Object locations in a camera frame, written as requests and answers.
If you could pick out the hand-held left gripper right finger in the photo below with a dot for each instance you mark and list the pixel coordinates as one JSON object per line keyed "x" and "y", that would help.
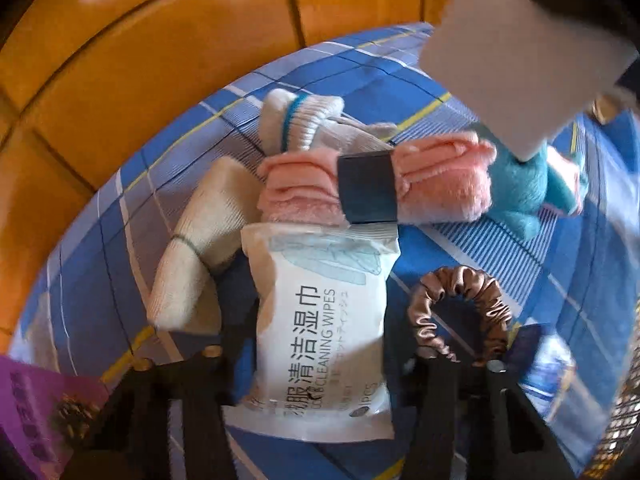
{"x": 436, "y": 410}

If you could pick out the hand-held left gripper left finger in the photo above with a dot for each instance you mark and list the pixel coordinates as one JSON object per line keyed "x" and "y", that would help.
{"x": 238, "y": 287}

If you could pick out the white wet wipes packet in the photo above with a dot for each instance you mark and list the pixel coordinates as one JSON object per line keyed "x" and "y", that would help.
{"x": 325, "y": 320}

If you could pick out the brown satin scrunchie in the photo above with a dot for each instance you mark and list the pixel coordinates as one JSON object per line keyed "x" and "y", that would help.
{"x": 465, "y": 280}

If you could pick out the cream rolled sock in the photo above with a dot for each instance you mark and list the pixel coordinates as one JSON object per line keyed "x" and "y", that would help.
{"x": 210, "y": 210}

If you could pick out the pink folded towel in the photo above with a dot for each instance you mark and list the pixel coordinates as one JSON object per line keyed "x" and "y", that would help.
{"x": 440, "y": 180}

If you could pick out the teal plush toy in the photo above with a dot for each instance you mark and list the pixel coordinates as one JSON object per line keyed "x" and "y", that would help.
{"x": 515, "y": 195}

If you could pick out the blue plaid bedsheet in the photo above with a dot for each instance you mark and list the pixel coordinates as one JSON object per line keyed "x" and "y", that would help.
{"x": 500, "y": 265}

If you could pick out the grey sock with blue stripe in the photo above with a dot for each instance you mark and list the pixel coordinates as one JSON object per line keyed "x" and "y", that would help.
{"x": 310, "y": 120}

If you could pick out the black mesh basket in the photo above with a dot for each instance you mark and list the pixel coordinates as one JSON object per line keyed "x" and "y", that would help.
{"x": 625, "y": 425}

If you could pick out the purple packet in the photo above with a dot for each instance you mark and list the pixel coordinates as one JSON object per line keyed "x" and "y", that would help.
{"x": 30, "y": 400}

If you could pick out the orange wooden wardrobe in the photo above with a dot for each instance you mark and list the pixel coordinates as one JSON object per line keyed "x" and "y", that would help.
{"x": 150, "y": 60}

